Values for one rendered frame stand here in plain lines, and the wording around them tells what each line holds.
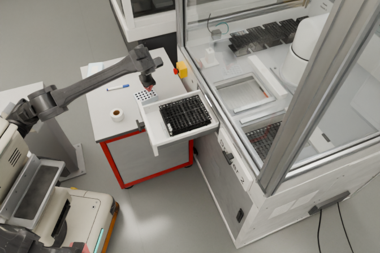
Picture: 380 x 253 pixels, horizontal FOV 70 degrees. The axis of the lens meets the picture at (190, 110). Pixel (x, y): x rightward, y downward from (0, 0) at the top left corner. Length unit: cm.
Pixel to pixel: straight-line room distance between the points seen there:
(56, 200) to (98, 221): 53
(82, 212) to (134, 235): 40
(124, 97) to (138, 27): 53
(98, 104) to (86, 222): 72
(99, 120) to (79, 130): 101
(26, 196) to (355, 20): 110
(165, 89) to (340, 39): 124
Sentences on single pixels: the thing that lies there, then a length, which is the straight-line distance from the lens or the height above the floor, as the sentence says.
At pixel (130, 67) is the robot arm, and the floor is 135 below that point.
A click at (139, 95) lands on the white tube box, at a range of 163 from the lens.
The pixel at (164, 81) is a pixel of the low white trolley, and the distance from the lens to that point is 174.
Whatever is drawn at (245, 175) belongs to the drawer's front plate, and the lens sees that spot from 120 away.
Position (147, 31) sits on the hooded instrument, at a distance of 199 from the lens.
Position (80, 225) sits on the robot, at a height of 28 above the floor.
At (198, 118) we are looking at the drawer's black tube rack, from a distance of 136.
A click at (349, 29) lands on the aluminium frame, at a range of 59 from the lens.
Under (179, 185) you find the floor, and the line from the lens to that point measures 216.
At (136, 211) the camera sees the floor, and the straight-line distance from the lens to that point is 212.
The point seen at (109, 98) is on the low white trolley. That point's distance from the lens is 170.
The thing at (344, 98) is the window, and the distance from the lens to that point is 79.
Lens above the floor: 197
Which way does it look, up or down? 51 degrees down
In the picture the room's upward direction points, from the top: straight up
